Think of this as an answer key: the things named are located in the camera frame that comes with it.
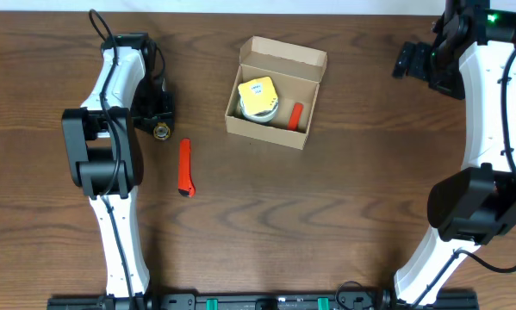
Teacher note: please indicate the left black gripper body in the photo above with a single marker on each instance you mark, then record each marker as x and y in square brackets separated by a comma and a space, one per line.
[155, 114]

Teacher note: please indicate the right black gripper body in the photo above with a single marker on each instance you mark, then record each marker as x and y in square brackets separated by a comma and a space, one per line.
[413, 60]

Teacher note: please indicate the yellow sticky note pad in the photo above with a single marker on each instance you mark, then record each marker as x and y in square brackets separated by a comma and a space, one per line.
[258, 96]

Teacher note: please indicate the white masking tape roll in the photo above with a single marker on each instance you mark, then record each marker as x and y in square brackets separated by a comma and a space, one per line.
[262, 117]

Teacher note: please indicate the small orange lighter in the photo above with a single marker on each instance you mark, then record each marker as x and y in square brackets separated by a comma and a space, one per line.
[295, 116]

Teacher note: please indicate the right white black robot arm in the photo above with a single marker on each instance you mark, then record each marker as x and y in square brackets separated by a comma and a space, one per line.
[473, 59]

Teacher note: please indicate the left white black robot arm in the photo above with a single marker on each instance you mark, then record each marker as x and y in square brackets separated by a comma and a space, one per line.
[106, 162]

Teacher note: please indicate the long orange utility knife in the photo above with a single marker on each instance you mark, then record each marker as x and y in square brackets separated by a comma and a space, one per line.
[185, 185]

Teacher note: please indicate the open brown cardboard box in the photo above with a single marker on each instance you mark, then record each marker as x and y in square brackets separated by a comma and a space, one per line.
[296, 72]

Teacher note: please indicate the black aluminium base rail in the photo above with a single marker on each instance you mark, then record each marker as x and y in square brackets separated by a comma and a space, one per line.
[349, 299]

